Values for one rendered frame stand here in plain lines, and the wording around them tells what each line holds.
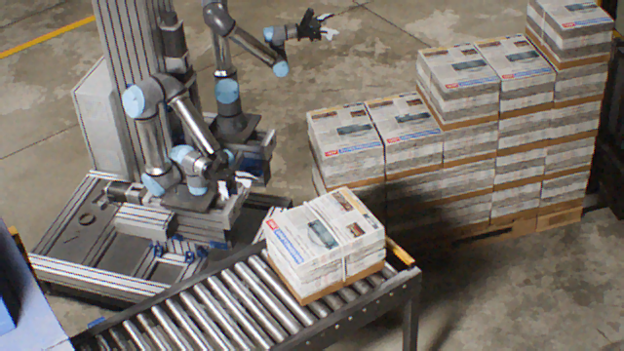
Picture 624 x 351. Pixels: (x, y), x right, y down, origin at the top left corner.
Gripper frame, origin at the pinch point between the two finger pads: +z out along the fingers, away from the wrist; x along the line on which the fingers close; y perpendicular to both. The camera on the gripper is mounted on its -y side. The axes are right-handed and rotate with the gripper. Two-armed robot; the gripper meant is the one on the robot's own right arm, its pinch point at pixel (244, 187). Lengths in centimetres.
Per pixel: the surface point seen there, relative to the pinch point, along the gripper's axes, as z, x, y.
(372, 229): 36, -31, 16
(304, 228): 15.9, -15.6, 18.6
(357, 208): 24.0, -36.2, 15.5
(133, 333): -12, 49, 51
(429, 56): -16, -135, -2
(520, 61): 21, -159, -5
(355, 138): -23, -90, 29
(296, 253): 22.9, -4.3, 20.2
